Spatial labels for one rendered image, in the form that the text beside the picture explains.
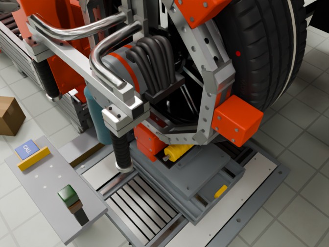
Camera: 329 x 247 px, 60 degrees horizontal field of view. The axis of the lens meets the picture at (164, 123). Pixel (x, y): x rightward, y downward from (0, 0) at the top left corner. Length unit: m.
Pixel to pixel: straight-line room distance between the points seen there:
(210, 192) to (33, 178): 0.76
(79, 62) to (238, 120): 0.37
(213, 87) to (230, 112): 0.08
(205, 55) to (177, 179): 0.80
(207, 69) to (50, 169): 0.74
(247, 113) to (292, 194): 1.03
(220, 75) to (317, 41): 2.14
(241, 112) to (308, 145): 1.23
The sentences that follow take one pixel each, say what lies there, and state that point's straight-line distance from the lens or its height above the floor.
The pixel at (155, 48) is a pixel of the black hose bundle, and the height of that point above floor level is 1.04.
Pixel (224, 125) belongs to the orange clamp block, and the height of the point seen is 0.86.
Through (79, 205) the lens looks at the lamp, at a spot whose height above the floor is 0.60.
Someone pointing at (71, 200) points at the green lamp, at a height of 0.64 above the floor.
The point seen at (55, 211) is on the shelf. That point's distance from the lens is 1.07.
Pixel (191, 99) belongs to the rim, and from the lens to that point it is 0.91.
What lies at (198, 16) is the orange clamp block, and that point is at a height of 1.09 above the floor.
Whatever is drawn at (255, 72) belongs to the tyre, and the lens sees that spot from 0.67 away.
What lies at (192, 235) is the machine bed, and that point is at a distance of 1.37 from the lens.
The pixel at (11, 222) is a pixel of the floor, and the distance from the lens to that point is 1.65.
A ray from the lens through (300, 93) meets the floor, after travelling 2.17.
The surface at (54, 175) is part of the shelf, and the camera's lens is 1.13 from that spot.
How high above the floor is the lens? 1.38
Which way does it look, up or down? 51 degrees down
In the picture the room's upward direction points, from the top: straight up
